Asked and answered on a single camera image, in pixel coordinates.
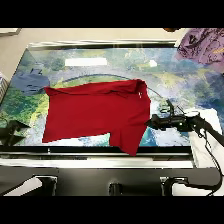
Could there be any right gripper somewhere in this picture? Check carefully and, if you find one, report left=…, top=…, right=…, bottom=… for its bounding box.
left=145, top=113, right=173, bottom=132

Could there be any red shirt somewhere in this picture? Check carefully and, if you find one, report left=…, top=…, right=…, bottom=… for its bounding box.
left=41, top=78, right=152, bottom=157

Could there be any purple printed garment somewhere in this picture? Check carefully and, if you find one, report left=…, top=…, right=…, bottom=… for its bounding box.
left=174, top=28, right=224, bottom=74

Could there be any silver frame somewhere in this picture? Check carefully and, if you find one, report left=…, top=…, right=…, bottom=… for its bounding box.
left=0, top=146, right=224, bottom=197

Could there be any black cable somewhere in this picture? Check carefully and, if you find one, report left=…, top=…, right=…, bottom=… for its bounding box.
left=198, top=129, right=224, bottom=197

